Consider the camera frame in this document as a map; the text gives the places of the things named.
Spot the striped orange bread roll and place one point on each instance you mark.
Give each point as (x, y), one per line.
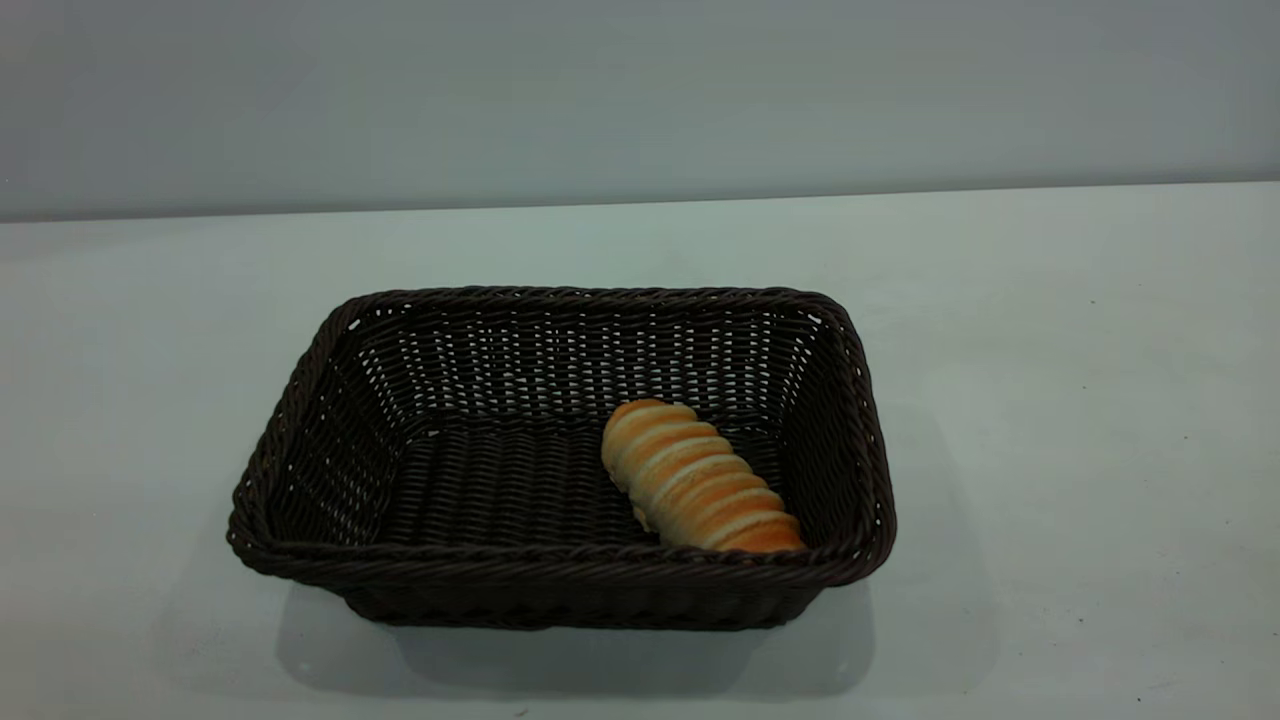
(695, 480)

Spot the black woven wicker basket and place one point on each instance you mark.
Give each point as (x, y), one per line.
(480, 490)

